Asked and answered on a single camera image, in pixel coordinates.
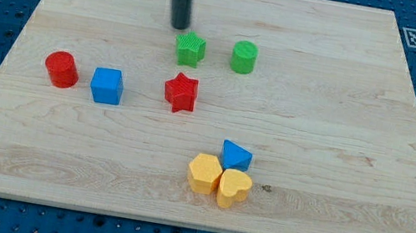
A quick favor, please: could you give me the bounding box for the yellow hexagon block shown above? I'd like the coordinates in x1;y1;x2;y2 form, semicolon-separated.
187;153;223;195

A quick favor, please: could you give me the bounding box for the blue cube block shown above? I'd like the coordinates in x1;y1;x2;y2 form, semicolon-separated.
90;67;124;105

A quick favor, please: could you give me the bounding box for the red star block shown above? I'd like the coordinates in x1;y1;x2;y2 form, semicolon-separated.
164;72;199;113

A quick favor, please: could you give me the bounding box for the blue triangle block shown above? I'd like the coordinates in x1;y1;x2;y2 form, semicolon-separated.
221;139;253;172

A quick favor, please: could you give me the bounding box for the green star block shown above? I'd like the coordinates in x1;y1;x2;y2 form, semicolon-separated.
175;31;206;68

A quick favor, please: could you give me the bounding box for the wooden board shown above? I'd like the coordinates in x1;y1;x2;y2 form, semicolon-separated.
0;0;416;233

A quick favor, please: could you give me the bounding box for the green cylinder block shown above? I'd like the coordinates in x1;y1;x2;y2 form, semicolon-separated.
230;40;259;74

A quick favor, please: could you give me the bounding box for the yellow heart block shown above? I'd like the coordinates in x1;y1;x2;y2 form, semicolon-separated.
216;169;253;209

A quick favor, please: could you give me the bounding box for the red cylinder block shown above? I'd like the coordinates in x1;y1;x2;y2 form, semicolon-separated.
44;51;79;89

